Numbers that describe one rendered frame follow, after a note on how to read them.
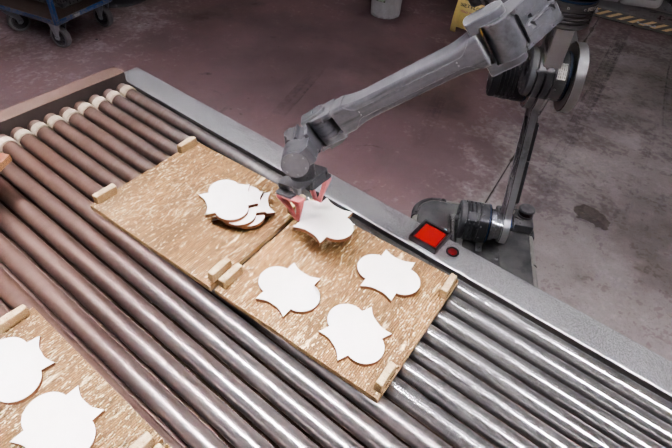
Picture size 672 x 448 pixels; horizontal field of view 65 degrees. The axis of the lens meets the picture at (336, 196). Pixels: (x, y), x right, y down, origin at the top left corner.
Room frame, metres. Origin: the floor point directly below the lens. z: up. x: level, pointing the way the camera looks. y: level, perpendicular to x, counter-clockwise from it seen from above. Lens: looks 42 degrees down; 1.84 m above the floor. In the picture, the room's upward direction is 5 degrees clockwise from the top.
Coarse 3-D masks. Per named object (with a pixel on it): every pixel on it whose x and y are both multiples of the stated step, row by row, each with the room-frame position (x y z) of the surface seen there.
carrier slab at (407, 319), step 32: (256, 256) 0.79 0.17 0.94; (288, 256) 0.79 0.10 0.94; (320, 256) 0.80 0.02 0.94; (352, 256) 0.81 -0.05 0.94; (256, 288) 0.70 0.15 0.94; (320, 288) 0.71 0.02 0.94; (352, 288) 0.72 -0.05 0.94; (256, 320) 0.62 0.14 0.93; (288, 320) 0.62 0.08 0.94; (320, 320) 0.63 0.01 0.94; (384, 320) 0.64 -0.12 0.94; (416, 320) 0.65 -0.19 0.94; (320, 352) 0.56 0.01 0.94; (384, 352) 0.57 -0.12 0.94; (352, 384) 0.50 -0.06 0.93
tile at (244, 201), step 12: (228, 180) 0.99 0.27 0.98; (216, 192) 0.94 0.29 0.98; (228, 192) 0.95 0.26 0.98; (240, 192) 0.95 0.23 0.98; (216, 204) 0.90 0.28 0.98; (228, 204) 0.90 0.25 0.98; (240, 204) 0.91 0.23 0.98; (252, 204) 0.91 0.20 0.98; (216, 216) 0.87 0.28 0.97; (228, 216) 0.86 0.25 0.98; (240, 216) 0.87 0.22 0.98
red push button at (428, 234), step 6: (426, 228) 0.93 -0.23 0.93; (432, 228) 0.93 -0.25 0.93; (420, 234) 0.91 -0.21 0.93; (426, 234) 0.91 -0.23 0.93; (432, 234) 0.91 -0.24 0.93; (438, 234) 0.91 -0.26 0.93; (444, 234) 0.91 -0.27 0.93; (426, 240) 0.89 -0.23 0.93; (432, 240) 0.89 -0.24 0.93; (438, 240) 0.89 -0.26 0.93
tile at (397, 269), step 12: (384, 252) 0.82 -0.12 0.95; (360, 264) 0.78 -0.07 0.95; (372, 264) 0.78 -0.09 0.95; (384, 264) 0.78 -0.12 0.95; (396, 264) 0.79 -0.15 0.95; (408, 264) 0.79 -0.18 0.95; (360, 276) 0.75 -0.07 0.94; (372, 276) 0.75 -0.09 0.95; (384, 276) 0.75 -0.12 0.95; (396, 276) 0.75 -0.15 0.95; (408, 276) 0.75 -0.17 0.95; (360, 288) 0.72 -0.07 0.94; (372, 288) 0.72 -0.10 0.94; (384, 288) 0.72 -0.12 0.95; (396, 288) 0.72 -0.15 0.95; (408, 288) 0.72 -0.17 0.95
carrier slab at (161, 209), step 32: (192, 160) 1.11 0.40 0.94; (224, 160) 1.12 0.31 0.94; (128, 192) 0.96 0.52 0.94; (160, 192) 0.97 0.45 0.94; (192, 192) 0.98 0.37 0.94; (128, 224) 0.85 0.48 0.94; (160, 224) 0.86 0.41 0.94; (192, 224) 0.87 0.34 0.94; (224, 224) 0.88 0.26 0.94; (160, 256) 0.77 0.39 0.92; (192, 256) 0.77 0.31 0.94; (224, 256) 0.78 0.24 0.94
